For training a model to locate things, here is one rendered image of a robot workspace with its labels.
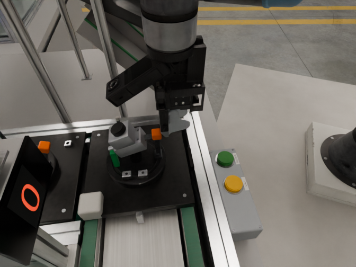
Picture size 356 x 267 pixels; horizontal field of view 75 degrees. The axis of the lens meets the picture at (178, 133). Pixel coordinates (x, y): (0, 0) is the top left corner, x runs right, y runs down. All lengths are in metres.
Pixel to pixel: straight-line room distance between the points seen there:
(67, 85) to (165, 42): 0.76
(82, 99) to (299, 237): 0.81
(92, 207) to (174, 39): 0.36
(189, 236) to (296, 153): 0.44
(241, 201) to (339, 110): 0.60
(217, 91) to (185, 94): 1.93
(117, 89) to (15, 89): 0.78
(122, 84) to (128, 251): 0.35
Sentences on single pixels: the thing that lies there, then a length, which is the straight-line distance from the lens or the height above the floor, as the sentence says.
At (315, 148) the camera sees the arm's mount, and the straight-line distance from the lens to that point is 0.77.
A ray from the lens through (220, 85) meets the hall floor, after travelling 2.39.
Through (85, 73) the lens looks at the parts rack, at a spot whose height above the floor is 0.88.
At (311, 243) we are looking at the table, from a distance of 0.69.
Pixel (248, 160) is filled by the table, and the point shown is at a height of 0.86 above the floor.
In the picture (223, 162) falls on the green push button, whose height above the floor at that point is 0.97.
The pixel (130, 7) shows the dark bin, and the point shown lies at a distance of 0.64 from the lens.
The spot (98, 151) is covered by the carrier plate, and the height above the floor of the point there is 0.97.
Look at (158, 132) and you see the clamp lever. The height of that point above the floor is 1.08.
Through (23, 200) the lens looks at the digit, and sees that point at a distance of 0.30.
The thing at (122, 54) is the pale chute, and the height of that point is 1.13.
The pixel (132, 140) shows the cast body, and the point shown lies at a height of 1.08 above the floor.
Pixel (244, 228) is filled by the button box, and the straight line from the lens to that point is 0.53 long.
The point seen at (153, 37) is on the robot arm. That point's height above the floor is 1.30.
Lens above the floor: 1.45
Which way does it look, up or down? 50 degrees down
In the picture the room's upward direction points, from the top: straight up
